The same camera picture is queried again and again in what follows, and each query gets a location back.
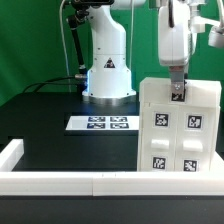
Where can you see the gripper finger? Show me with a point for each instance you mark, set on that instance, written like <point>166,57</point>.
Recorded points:
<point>177,79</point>

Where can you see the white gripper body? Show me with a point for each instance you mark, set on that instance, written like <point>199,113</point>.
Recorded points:
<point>174,33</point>

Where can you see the white cabinet body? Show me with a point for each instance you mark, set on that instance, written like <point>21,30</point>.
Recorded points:
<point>177,137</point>

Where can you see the white cabinet top box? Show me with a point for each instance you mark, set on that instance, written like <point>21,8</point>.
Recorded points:
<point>197,93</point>

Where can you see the white cabinet door panel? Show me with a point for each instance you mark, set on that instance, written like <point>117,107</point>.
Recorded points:
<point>194,143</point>

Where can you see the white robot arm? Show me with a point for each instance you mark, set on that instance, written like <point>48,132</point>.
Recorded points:
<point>109,79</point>

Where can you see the white U-shaped obstacle fence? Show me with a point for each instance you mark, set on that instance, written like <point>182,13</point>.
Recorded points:
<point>105,183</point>

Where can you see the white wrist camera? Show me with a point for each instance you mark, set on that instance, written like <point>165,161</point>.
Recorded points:
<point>216,35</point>

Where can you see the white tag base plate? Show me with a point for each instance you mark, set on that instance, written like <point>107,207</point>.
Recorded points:
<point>105,123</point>

